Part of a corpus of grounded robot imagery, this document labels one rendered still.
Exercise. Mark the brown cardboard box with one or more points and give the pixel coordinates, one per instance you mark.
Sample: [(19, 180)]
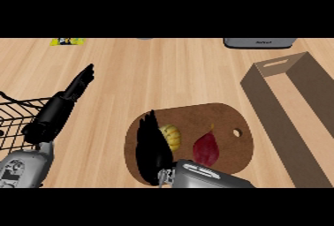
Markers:
[(288, 117)]

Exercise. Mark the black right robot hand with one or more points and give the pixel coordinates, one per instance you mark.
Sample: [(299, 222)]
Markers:
[(150, 147)]

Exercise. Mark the red sweet potato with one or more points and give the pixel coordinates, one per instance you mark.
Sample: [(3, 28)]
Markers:
[(206, 148)]

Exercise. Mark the brown wooden cutting board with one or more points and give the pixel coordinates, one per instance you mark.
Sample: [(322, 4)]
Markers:
[(218, 129)]

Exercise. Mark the yellow snack packet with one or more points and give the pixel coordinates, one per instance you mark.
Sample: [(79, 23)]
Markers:
[(67, 41)]

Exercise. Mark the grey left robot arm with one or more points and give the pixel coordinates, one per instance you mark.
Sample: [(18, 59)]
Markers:
[(24, 167)]

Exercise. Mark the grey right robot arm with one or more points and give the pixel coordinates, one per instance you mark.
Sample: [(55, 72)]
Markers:
[(209, 176)]

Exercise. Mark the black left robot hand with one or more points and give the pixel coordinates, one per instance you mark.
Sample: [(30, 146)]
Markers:
[(52, 114)]

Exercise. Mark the yellow squash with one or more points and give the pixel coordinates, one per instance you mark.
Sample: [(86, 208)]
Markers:
[(172, 136)]

